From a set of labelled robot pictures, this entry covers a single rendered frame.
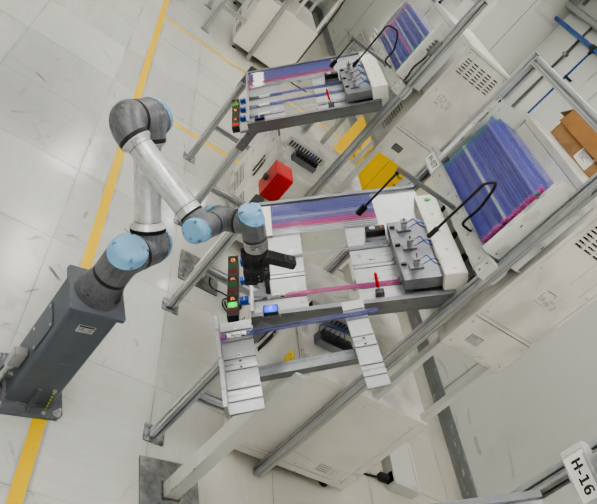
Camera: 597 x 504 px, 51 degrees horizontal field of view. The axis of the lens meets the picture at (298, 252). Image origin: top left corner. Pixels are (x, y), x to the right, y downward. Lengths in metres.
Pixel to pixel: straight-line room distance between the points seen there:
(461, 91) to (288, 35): 3.42
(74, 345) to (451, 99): 2.26
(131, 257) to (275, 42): 4.92
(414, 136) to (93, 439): 2.21
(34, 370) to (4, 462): 0.30
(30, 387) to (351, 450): 1.32
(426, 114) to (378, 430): 1.67
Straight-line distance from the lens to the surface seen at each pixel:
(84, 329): 2.13
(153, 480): 2.54
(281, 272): 2.35
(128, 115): 1.89
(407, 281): 2.20
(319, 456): 2.84
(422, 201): 2.54
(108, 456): 2.51
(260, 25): 6.61
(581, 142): 2.67
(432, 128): 3.53
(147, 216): 2.05
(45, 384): 2.37
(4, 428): 2.41
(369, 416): 2.65
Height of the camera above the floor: 1.94
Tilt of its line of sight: 27 degrees down
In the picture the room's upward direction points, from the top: 43 degrees clockwise
